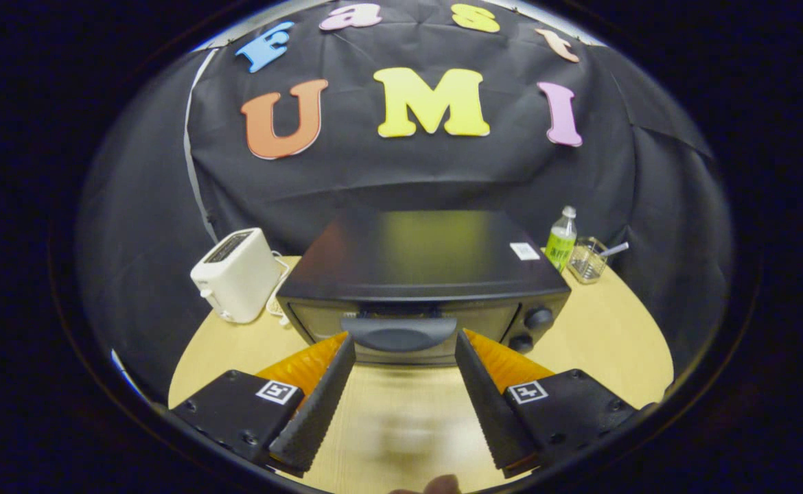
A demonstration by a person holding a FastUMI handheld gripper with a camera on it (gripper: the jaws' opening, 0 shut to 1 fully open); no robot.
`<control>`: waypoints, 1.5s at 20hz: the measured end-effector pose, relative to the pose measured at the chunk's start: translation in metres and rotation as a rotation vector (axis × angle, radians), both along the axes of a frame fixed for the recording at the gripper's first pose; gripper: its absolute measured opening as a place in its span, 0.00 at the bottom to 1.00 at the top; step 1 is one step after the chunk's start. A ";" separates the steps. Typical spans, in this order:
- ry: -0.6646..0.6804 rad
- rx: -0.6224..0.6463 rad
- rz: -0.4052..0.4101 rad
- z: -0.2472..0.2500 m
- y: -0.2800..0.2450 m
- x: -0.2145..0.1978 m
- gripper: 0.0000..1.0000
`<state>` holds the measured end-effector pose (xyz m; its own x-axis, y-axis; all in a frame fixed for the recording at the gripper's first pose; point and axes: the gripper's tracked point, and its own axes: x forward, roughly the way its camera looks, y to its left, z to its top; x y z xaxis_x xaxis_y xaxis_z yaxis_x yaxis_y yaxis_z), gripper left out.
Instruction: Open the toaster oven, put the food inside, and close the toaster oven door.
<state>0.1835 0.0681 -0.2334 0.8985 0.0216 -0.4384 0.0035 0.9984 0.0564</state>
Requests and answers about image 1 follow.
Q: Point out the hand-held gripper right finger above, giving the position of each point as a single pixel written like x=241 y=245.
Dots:
x=491 y=405

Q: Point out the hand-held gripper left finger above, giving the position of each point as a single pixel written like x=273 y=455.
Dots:
x=316 y=408

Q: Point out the black toaster oven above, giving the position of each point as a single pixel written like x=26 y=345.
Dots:
x=429 y=254

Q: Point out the white pop-up toaster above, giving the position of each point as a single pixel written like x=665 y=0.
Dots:
x=237 y=281

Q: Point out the clear plastic bottle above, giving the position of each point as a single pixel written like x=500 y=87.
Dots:
x=561 y=247

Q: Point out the silver utensil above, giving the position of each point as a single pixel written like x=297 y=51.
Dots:
x=615 y=249

